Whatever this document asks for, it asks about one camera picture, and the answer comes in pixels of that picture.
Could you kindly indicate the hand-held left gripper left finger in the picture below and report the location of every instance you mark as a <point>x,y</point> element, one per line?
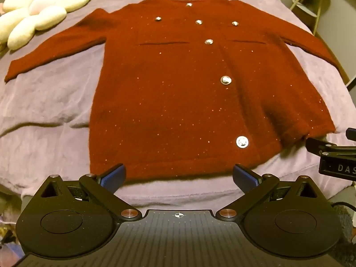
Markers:
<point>114,176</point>

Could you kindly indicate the red knit cardigan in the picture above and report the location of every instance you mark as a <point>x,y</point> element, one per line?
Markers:
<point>172,94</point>

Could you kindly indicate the bed with purple sheet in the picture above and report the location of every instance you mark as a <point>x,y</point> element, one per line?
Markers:
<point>50,108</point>

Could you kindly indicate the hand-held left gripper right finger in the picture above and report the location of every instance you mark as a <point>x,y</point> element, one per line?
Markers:
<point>244,177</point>

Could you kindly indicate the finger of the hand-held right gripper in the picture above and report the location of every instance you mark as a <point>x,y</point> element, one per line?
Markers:
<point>331,148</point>

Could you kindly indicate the yellow side table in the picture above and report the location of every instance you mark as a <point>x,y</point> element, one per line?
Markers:
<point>308,8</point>

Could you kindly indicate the cream flower-shaped plush pillow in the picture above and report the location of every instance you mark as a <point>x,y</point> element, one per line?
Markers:
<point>36,8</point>

